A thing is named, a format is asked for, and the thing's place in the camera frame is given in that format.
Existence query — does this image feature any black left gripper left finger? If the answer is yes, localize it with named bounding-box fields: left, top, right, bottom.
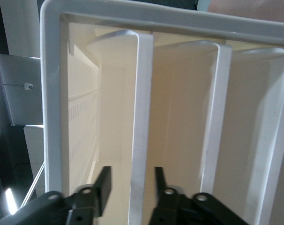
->
left=66, top=165, right=113, bottom=225

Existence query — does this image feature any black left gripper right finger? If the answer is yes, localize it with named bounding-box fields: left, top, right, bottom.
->
left=148, top=166, right=199, bottom=225

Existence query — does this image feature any white drawer cabinet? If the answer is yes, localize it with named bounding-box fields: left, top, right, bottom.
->
left=39, top=0, right=284, bottom=225

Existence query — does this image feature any ceiling light strip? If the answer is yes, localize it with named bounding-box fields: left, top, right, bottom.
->
left=4, top=187, right=17, bottom=215

